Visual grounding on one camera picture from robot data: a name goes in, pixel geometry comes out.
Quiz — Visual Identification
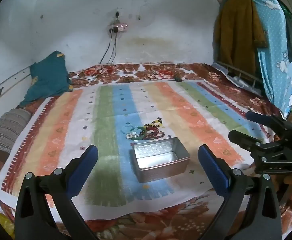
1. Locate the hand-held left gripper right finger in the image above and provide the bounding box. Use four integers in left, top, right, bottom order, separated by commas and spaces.
198, 144, 283, 240

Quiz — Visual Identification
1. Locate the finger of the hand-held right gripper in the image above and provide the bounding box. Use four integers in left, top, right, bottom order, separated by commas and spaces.
228, 129, 292, 175
245, 111, 292, 137

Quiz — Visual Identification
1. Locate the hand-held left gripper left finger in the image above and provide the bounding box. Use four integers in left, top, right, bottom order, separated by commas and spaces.
14, 144, 99, 240

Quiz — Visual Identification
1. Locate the silver metal tin box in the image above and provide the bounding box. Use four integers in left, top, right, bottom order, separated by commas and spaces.
129, 137, 190, 183

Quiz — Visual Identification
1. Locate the light blue bangle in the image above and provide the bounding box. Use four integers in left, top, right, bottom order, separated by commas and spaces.
121, 125, 136, 135

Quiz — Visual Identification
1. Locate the green jade bangle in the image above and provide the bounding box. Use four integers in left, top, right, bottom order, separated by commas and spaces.
132, 127, 149, 140

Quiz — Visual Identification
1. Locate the multicoloured glass bead bracelet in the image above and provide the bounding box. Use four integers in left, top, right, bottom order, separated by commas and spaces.
143, 119, 163, 130

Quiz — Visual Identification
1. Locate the blue dotted printed cloth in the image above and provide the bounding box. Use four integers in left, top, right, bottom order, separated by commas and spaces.
241, 0, 292, 120

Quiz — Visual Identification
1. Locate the striped colourful cloth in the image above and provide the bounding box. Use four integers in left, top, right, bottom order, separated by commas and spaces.
0, 80, 272, 221

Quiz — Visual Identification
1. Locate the dark green hanging garment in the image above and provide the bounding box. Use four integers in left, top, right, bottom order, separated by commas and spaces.
279, 0, 292, 63

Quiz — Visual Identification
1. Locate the grey striped folded blanket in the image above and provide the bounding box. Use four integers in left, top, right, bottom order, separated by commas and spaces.
0, 108, 32, 159

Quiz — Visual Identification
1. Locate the brown hanging garment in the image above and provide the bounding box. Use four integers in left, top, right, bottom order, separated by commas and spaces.
212, 0, 268, 67

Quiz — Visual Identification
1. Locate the teal cloth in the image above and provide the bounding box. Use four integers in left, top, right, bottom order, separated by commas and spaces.
19, 51, 74, 107

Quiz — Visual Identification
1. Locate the white power strip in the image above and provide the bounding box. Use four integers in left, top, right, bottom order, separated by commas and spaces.
108, 23, 129, 33

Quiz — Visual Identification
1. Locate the metal bed rail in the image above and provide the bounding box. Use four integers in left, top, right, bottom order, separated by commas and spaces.
211, 60, 264, 92

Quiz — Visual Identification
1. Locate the black cable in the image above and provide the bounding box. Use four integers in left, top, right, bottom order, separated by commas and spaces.
109, 31, 118, 64
100, 31, 112, 64

